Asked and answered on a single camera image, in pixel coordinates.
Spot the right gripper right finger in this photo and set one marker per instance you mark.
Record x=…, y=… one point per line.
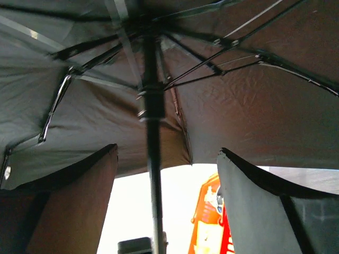
x=269, y=214

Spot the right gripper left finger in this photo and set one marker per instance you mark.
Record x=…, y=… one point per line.
x=63, y=212

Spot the light blue folding umbrella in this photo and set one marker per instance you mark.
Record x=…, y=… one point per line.
x=170, y=83

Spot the orange snack bag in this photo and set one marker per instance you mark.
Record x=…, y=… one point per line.
x=211, y=231

